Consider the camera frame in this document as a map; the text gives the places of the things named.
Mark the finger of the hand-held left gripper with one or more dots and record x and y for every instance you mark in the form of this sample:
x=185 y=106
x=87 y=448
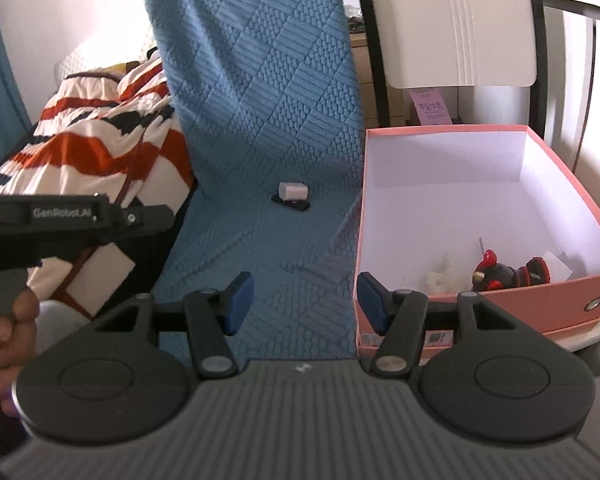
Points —
x=150 y=260

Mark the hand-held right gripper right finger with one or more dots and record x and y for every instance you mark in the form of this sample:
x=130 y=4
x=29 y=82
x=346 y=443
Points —
x=372 y=300

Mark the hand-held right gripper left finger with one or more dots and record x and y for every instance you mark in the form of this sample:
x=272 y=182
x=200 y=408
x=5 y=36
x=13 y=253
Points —
x=240 y=300

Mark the white and black pen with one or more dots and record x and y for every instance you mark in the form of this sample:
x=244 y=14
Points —
x=292 y=206

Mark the white charger adapter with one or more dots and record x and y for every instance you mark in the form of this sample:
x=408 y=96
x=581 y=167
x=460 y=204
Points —
x=292 y=191

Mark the red and black figurine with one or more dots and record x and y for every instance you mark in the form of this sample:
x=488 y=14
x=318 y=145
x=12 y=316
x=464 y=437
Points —
x=500 y=275

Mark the pink cardboard box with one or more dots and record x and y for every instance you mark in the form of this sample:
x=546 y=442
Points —
x=530 y=305

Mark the person's left hand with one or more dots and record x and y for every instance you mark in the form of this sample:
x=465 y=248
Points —
x=10 y=335

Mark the striped red black white blanket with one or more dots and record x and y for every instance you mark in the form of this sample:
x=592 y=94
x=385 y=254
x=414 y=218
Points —
x=90 y=125

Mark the blue curtain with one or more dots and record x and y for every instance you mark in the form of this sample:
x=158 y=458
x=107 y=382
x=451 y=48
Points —
x=0 y=90

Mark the white quilted headboard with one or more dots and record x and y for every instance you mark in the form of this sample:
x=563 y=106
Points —
x=95 y=57

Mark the white paper slip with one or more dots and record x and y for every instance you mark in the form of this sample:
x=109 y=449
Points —
x=559 y=265

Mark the blue textured mat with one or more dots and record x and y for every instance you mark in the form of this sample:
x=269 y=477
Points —
x=260 y=100

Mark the pink paper tag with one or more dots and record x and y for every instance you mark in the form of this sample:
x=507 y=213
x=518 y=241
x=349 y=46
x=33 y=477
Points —
x=430 y=107

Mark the white chair with black frame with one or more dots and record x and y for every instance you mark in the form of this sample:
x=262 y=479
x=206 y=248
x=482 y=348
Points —
x=450 y=25

